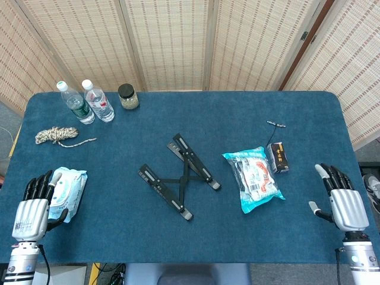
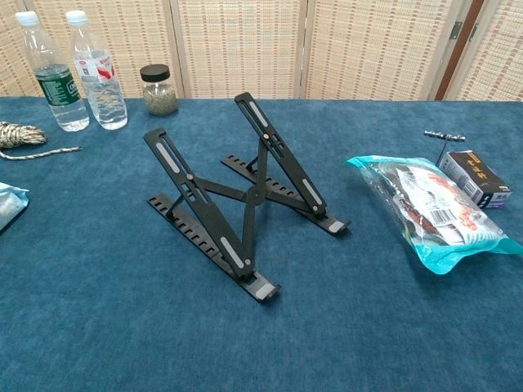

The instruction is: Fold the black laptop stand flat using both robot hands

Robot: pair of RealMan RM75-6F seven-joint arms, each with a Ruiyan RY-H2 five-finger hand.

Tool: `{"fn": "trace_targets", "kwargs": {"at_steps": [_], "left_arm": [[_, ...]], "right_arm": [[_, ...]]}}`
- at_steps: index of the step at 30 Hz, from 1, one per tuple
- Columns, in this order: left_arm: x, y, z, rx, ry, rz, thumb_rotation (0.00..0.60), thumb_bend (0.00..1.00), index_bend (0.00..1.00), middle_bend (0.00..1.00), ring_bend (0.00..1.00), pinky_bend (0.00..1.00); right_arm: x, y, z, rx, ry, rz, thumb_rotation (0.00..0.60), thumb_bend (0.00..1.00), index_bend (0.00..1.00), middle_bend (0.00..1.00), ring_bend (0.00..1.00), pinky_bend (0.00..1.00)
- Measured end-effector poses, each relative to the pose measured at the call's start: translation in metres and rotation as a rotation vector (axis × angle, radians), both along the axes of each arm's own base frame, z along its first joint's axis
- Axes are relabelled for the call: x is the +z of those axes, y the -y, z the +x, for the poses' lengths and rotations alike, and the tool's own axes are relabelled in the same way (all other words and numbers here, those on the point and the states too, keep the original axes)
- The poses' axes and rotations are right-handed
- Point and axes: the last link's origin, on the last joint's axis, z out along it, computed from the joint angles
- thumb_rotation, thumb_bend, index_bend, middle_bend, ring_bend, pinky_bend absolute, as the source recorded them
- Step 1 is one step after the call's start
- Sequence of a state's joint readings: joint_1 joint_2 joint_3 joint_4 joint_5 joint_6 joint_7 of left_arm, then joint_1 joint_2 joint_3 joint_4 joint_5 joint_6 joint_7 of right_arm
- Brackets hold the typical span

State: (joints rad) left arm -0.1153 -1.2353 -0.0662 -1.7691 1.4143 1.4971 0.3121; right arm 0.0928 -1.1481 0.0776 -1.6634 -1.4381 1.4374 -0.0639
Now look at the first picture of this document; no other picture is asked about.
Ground teal snack bag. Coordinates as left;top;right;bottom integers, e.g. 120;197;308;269
221;145;286;214

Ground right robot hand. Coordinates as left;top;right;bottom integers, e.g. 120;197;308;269
308;163;371;233

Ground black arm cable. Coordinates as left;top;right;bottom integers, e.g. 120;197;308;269
37;243;51;285
334;248;345;285

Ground glass jar black lid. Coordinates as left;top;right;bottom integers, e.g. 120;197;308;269
118;83;140;111

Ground red label water bottle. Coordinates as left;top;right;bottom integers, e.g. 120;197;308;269
81;79;115;123

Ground black folding laptop stand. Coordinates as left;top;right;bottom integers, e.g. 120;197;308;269
138;133;222;222

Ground grey sneaker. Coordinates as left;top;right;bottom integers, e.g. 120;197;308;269
362;173;380;214

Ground blue felt table mat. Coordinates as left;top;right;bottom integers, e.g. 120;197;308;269
0;90;380;265

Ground green label water bottle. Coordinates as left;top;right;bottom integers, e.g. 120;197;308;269
56;80;96;125

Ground black floor cables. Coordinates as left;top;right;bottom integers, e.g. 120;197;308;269
99;262;127;285

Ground small black carton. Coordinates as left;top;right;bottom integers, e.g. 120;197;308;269
266;141;291;175

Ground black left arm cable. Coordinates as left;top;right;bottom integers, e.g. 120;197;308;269
37;243;51;285

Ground light blue wet wipes pack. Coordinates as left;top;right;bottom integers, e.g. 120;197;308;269
47;166;88;224

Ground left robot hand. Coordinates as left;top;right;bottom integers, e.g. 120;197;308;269
11;169;69;243

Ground coiled beige patterned rope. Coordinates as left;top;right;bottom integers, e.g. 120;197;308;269
34;126;98;148

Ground bamboo folding screen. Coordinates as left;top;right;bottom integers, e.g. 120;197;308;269
0;0;380;152

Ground white box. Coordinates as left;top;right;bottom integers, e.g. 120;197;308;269
29;264;88;285

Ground metal bar with black cord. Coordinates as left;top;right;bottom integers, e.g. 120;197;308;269
266;120;287;147

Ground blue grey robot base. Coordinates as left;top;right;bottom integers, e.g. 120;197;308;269
124;262;252;285

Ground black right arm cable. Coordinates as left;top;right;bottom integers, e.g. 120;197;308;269
334;248;345;285

